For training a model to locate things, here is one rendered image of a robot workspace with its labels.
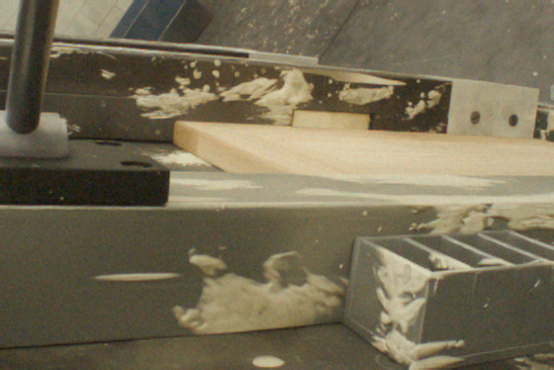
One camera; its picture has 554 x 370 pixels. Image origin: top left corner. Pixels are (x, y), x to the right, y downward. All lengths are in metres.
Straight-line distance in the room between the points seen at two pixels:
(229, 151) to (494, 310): 0.29
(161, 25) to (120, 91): 4.21
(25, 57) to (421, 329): 0.13
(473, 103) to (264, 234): 0.54
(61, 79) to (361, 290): 0.37
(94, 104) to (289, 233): 0.36
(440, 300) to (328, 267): 0.04
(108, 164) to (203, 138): 0.32
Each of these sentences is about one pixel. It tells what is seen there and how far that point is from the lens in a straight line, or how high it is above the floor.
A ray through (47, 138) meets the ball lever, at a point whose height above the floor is 1.39.
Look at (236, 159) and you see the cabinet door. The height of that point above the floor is 1.24.
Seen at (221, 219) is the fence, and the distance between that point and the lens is 0.21.
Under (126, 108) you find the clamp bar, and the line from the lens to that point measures 0.57.
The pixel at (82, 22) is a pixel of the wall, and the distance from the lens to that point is 5.70.
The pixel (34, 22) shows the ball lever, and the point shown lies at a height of 1.42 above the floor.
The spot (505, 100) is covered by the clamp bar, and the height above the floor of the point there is 0.96.
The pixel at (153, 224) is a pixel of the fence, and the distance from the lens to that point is 0.20.
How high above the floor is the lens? 1.44
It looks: 27 degrees down
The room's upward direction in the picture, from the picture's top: 53 degrees counter-clockwise
